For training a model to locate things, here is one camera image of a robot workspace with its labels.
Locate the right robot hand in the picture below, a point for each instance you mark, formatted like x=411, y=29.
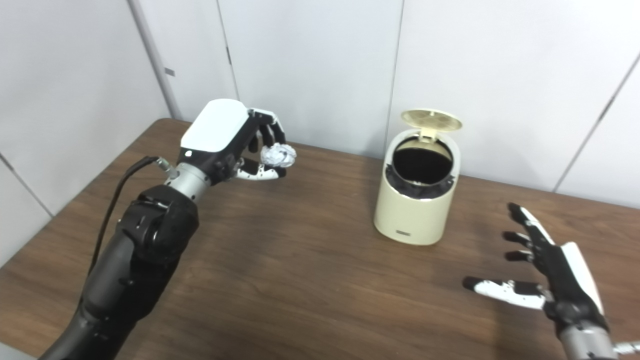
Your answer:
x=565, y=280

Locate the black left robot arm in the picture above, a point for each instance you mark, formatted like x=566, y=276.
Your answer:
x=125, y=280

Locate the white paper ball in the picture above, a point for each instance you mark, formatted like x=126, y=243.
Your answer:
x=279, y=155

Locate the grey vertical wall post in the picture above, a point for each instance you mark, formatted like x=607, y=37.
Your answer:
x=155, y=60

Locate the black bin liner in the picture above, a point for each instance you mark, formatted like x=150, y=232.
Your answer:
x=422, y=165

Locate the cream-colored bin body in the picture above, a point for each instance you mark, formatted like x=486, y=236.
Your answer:
x=410, y=215

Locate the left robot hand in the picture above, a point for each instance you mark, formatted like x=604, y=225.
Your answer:
x=215, y=130

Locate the cream round bin lid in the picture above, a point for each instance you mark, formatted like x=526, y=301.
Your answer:
x=431, y=120

